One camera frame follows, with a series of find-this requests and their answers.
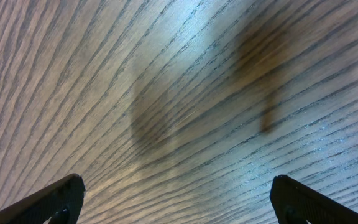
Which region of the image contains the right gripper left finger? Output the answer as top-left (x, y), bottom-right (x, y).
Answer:
top-left (0, 174), bottom-right (85, 223)

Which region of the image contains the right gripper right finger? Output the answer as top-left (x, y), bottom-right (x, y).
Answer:
top-left (270, 175), bottom-right (358, 224)

